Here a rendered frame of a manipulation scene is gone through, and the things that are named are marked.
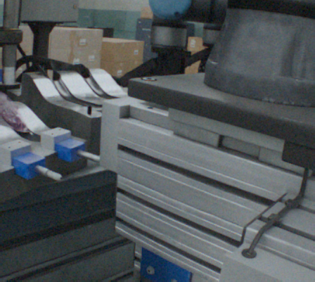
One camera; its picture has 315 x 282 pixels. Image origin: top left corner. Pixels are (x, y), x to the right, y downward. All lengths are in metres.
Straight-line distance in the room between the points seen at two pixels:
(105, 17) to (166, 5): 9.21
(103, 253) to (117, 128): 0.55
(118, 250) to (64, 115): 0.37
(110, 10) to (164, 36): 8.97
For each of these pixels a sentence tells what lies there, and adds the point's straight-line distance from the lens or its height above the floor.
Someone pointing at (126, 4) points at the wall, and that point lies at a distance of 9.41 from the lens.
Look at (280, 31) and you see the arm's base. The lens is 0.37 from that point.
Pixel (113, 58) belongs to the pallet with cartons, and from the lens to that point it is 5.50.
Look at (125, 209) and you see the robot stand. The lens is 0.51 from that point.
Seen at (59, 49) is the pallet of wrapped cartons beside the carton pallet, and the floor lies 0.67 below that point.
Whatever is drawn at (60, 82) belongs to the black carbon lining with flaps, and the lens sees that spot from 1.08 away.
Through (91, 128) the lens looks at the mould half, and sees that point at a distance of 0.82.
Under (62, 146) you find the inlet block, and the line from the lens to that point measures 0.70.
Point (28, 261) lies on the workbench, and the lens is 0.87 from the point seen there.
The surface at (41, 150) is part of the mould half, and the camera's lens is 0.72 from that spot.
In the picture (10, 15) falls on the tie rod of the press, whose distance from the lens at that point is 1.49.
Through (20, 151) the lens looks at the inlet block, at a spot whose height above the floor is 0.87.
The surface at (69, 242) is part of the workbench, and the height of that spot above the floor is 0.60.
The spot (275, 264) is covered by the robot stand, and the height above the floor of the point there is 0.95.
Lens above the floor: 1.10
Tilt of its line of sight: 16 degrees down
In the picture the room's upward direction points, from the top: 5 degrees clockwise
